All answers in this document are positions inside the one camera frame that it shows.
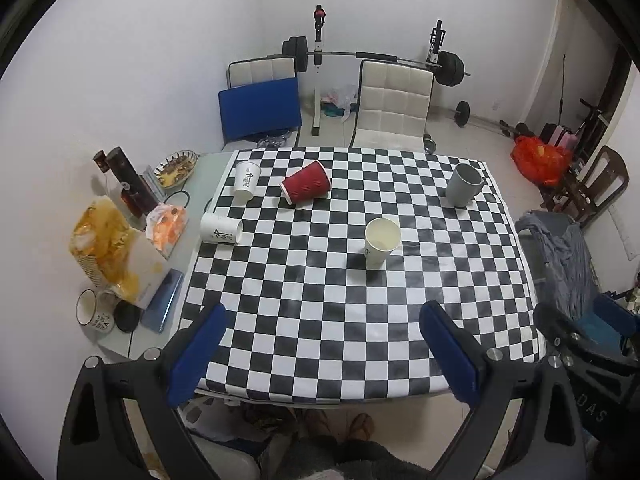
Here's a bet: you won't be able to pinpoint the barbell with black plates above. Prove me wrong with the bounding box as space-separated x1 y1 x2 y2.
281 36 472 87

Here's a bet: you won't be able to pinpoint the grey mug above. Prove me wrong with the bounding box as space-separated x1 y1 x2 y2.
445 162 485 208

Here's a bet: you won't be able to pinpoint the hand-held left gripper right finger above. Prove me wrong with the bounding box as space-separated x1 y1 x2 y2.
419 301 587 480

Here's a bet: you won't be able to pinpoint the yellow snack bag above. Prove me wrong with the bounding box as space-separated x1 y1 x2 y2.
70 195 146 306

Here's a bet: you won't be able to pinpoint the orange plastic bag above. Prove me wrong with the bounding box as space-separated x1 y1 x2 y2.
510 135 573 187

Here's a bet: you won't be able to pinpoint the red ribbed paper cup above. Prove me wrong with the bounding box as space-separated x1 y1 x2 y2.
280 160 333 207

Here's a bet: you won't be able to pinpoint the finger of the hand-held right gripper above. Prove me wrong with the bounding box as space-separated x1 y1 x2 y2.
533 302 583 361
592 292 639 356

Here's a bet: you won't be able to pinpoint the white plastic bag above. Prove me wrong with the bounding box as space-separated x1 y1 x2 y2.
325 85 359 122

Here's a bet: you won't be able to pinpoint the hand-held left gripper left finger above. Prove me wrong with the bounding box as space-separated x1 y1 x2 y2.
57 302 229 480

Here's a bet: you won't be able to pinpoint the white barbell rack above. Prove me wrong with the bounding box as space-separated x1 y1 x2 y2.
306 5 331 137

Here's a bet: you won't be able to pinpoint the brown wooden chair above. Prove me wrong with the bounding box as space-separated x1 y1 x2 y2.
542 145 630 223

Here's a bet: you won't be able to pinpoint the white padded chair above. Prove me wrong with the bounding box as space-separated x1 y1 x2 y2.
348 60 435 151
227 56 302 148

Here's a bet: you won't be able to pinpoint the black round lid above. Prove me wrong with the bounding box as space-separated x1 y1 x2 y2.
113 303 143 333

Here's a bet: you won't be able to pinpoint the black white checkered tablecloth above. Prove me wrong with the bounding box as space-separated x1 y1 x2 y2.
180 147 547 405

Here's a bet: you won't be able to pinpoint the glass ashtray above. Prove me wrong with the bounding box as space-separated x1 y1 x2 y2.
254 132 292 149

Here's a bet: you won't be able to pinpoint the pink suitcase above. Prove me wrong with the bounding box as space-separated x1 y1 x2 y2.
550 124 578 151

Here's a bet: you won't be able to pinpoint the person's grey fuzzy pants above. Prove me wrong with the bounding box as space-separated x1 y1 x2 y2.
257 435 431 480

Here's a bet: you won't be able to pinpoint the plain white paper cup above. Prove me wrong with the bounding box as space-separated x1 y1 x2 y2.
364 217 402 271

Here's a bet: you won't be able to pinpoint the orange snack packet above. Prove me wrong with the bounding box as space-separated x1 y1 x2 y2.
145 203 188 252

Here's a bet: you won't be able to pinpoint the grey cloth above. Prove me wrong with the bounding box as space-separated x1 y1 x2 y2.
515 210 601 328

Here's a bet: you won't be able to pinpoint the glass bowl with food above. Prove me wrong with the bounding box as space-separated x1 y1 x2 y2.
152 149 199 190

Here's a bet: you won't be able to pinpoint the person's foot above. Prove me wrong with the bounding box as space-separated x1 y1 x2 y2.
347 411 376 443

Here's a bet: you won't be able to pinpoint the white printed paper cup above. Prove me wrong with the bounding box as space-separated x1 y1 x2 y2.
233 161 263 204
200 212 244 246

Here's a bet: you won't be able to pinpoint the white printed mug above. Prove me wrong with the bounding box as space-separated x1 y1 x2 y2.
75 289 117 334

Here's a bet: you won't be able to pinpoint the blue board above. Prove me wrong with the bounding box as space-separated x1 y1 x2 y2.
218 78 302 144

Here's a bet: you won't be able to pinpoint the dark tall bottle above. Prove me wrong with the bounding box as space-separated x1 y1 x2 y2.
105 146 160 218

